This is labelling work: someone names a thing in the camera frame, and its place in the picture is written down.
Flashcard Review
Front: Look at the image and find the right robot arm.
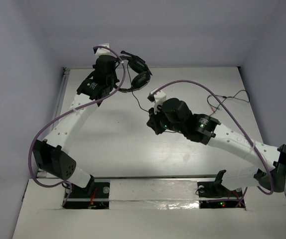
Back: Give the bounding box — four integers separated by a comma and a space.
146, 98, 286, 196

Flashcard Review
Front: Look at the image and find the thin black headset cable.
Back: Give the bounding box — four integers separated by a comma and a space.
131, 90, 251, 134

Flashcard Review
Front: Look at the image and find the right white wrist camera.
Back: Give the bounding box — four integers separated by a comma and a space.
147, 89, 167, 112

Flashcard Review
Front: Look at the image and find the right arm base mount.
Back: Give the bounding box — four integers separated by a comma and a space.
195, 170, 246, 209

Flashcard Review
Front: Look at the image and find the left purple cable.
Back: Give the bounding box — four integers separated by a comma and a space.
28, 47, 128, 188

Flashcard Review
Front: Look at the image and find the metal rail with tape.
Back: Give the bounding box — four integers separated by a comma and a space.
92, 177, 214, 210

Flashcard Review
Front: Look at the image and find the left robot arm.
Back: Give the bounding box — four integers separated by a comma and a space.
32, 55, 118, 196

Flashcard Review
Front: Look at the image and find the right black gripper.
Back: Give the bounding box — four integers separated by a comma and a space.
147, 104, 184, 134

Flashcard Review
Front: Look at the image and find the black headset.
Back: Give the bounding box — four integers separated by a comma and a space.
119, 50, 152, 93

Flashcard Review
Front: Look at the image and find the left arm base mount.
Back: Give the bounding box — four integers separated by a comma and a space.
61, 180, 110, 210

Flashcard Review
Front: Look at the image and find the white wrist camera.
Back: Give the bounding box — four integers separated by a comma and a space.
93, 43, 111, 59
147, 89, 167, 112

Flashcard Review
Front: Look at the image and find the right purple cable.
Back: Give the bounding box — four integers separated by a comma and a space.
157, 80, 275, 207

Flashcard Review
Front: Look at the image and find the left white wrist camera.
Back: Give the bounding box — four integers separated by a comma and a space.
93, 43, 111, 59

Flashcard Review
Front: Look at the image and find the purple cable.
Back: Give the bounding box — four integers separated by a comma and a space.
157, 80, 275, 207
28, 47, 128, 188

